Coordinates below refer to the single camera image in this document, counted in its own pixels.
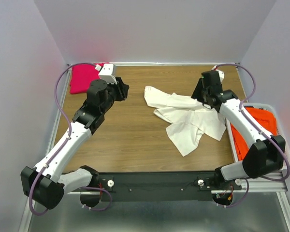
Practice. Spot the white t shirt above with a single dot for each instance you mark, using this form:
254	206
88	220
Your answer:
189	120

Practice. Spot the aluminium frame rail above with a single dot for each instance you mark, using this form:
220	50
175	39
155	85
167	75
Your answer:
61	93

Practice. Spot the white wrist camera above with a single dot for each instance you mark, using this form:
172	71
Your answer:
221	73
107	72

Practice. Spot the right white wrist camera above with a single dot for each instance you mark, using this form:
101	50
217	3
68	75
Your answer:
221	73

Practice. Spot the orange t shirt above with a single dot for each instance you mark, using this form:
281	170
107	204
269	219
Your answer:
264	118

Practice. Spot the folded pink t shirt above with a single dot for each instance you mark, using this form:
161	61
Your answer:
82	75

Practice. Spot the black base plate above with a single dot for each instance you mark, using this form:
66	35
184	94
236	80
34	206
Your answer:
163	186

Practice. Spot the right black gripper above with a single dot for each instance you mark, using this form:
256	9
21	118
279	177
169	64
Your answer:
198	90

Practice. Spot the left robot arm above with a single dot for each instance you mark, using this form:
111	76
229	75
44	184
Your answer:
46	183

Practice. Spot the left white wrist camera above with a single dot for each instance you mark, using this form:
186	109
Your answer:
107	72

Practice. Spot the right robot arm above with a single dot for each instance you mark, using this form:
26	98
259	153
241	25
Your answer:
265	151

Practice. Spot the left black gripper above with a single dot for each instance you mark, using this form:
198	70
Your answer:
121	88

